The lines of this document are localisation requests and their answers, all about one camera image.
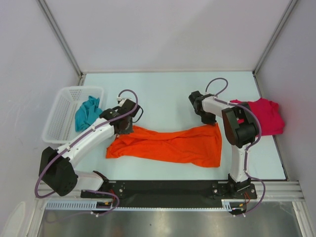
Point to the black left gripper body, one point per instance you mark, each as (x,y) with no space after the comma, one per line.
(128,129)

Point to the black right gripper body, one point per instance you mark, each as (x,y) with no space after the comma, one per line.
(207,117)

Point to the orange t-shirt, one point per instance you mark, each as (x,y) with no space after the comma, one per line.
(200,146)

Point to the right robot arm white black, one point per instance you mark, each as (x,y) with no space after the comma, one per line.
(241,129)

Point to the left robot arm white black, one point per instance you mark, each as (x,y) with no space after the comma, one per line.
(58,166)

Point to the teal t-shirt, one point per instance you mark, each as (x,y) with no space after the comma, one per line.
(87,114)

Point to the white plastic basket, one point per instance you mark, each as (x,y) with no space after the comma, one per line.
(60,125)

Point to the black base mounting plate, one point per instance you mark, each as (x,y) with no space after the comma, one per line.
(175,193)

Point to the magenta folded t-shirt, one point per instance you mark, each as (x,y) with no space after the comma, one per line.
(267,112)

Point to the white slotted cable duct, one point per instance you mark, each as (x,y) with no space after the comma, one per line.
(94,206)

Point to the aluminium frame rail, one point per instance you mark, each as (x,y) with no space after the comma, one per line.
(269,190)

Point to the right corner frame post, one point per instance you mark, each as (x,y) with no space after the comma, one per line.
(279,27)

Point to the corner frame post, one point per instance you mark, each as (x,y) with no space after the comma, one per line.
(279,27)
(59,36)

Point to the left corner frame post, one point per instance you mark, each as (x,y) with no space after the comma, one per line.
(59,36)

